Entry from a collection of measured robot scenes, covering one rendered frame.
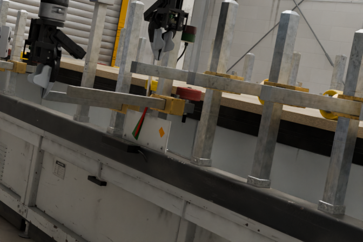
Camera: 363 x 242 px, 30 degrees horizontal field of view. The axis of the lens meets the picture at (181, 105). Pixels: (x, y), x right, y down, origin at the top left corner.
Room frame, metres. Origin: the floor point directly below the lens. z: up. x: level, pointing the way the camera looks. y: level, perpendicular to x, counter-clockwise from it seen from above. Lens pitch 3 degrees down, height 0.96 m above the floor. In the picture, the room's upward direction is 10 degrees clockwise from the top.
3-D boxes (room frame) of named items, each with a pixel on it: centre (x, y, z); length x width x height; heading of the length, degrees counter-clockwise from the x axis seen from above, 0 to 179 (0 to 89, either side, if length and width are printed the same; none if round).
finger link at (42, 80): (1.84, 0.38, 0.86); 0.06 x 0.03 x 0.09; 126
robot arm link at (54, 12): (1.85, 0.39, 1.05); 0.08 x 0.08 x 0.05
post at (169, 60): (2.14, 0.06, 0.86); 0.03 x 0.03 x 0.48; 36
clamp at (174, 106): (2.13, 0.05, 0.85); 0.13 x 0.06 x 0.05; 36
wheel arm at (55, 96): (2.26, 0.26, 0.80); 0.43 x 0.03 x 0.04; 126
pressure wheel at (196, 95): (2.15, -0.02, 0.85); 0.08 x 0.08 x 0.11
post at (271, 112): (1.74, -0.23, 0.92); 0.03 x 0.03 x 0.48; 36
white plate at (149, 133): (2.15, 0.10, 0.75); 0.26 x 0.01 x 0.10; 36
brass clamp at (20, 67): (3.14, 0.79, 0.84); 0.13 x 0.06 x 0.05; 36
